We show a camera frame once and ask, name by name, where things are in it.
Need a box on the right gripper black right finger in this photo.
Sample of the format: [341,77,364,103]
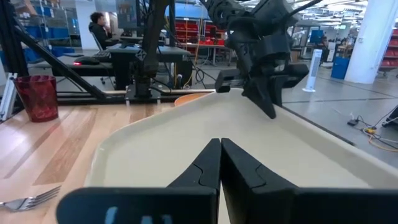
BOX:
[220,138,398,224]

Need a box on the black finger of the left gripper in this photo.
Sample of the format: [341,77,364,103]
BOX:
[242,74,277,119]
[269,74,289,106]

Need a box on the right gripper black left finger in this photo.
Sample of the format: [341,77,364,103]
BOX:
[55,138,221,224]

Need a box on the orange plate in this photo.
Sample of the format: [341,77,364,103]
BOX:
[174,92,209,107]

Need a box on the fork with orange handle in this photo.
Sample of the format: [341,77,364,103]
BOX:
[0,185,62,213]

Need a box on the red translucent cup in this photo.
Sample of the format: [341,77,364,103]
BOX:
[12,74,59,123]

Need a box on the beige plastic tray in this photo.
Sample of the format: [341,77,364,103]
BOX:
[84,88,398,224]

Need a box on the white tower fan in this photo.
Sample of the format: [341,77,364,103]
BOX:
[302,49,323,93]

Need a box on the blue bin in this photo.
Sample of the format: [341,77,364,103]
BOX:
[330,56,351,80]

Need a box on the red bin shelving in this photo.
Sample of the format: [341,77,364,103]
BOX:
[174,18,226,46]

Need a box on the white building column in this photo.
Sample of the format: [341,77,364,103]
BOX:
[344,0,397,85]

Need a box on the dark office desk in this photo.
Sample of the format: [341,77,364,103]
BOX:
[29,43,193,91]

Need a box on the black computer monitor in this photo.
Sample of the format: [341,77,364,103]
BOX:
[115,0,137,30]

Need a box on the black keyboard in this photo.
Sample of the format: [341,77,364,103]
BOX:
[92,50,112,62]

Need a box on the person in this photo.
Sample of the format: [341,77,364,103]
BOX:
[88,11,114,50]

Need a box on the black computer mouse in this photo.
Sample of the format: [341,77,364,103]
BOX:
[73,56,101,66]

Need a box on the silver aluminium extrusion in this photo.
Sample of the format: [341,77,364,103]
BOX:
[0,73,18,122]

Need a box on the blue bin storage shelf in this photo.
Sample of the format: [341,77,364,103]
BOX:
[18,0,77,60]

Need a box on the yellow floor cable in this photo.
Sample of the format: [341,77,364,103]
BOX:
[362,126,398,153]

